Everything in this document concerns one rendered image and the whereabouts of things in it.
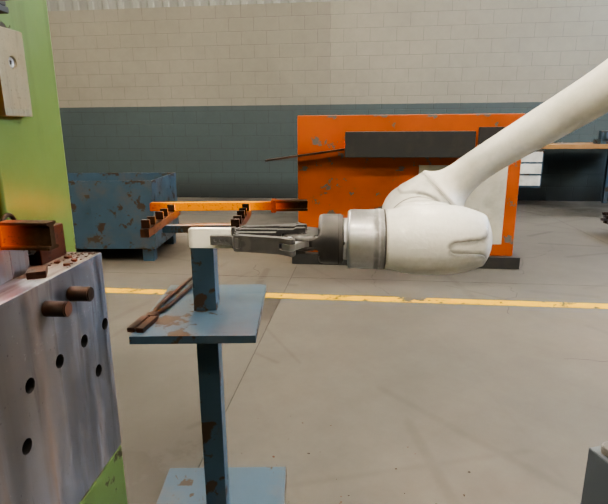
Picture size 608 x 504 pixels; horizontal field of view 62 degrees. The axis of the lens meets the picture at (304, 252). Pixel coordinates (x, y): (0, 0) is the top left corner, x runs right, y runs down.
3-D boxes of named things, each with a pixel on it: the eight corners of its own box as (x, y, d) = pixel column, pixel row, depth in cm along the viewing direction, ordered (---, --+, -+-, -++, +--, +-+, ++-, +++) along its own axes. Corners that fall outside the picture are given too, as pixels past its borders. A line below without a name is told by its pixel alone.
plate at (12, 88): (33, 116, 109) (22, 32, 105) (6, 116, 100) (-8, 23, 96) (24, 116, 109) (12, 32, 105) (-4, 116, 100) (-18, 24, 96)
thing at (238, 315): (266, 290, 158) (266, 284, 158) (255, 343, 119) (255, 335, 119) (171, 291, 158) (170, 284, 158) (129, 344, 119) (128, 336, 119)
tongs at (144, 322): (205, 265, 179) (205, 262, 179) (217, 266, 178) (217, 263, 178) (127, 332, 121) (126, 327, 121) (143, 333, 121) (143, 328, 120)
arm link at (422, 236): (385, 285, 72) (379, 258, 84) (497, 286, 70) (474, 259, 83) (387, 210, 69) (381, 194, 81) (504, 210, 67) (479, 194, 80)
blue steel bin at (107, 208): (179, 241, 526) (175, 172, 509) (157, 261, 448) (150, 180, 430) (65, 242, 528) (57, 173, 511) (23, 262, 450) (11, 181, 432)
